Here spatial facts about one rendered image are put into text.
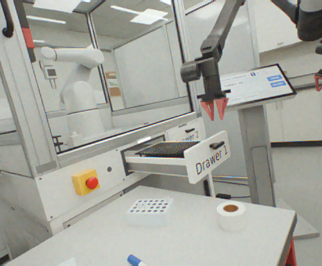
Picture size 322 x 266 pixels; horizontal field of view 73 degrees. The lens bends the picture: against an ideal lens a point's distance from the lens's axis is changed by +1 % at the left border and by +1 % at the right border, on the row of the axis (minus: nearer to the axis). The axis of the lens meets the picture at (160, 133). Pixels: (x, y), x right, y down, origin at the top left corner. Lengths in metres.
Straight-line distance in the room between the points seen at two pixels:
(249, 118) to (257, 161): 0.34
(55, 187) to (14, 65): 0.39
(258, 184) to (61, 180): 1.47
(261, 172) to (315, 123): 2.06
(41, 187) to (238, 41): 2.24
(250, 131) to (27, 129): 1.44
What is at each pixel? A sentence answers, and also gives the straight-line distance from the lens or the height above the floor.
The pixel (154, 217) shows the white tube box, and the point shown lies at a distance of 0.64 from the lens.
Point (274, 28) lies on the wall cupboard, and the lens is 4.14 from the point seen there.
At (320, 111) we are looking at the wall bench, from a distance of 3.76.
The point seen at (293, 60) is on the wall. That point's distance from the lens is 4.42.
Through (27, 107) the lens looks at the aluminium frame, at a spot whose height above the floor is 1.15.
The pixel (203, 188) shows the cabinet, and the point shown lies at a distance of 1.45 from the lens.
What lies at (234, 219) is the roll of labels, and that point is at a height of 0.79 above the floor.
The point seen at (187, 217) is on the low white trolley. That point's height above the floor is 0.76.
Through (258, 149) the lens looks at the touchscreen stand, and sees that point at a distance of 1.79.
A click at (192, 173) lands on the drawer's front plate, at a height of 0.86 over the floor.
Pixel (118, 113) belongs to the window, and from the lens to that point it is 0.93.
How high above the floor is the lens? 1.09
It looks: 8 degrees down
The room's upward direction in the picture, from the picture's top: 11 degrees counter-clockwise
